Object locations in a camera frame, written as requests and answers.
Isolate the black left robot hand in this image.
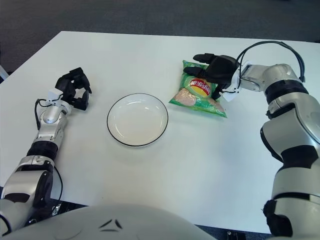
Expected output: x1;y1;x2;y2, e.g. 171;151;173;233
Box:
54;66;93;111

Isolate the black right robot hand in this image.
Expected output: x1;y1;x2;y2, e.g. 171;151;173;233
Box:
183;52;240;100

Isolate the green chips snack bag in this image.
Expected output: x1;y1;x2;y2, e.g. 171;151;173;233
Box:
168;59;228;119

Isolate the white plate with black rim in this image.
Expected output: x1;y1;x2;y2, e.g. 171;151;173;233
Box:
106;93;169;149

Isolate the left wrist white connector box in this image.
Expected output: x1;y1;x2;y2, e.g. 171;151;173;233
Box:
47;88;63;102

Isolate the wrist white connector box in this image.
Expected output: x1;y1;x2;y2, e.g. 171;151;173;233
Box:
221;87;241;102
47;88;63;102

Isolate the right wrist white connector box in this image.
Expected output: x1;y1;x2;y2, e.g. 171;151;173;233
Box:
221;87;241;102

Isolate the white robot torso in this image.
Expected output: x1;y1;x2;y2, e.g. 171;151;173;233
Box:
4;202;218;240

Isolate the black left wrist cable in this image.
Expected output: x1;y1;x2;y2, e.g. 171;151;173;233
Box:
34;98;55;130

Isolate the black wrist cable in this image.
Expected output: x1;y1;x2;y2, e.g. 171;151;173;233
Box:
235;40;307;84
34;98;55;130

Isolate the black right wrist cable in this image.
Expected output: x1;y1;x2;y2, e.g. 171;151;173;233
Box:
235;40;307;84

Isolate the black left elbow cable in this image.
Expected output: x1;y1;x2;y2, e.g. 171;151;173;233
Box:
53;166;65;201

